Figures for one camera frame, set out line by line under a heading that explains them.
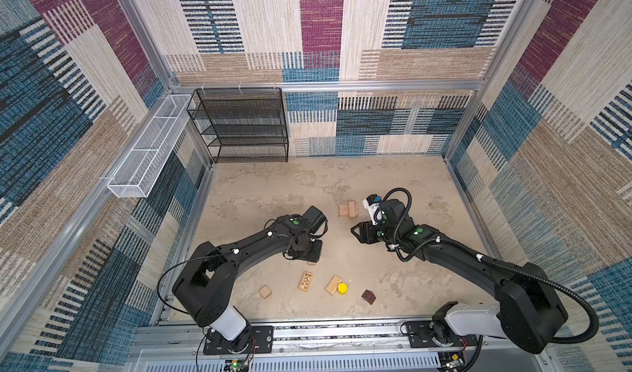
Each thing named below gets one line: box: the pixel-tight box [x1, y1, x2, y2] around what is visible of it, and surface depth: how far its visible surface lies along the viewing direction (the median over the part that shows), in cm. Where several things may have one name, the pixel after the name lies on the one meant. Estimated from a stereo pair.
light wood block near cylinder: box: [325, 274, 344, 296], surface depth 84 cm
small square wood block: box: [258, 284, 273, 299], surface depth 83 cm
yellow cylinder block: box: [337, 283, 349, 296], surface depth 83 cm
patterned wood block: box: [297, 271, 314, 293], surface depth 85 cm
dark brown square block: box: [361, 289, 377, 306], surface depth 82 cm
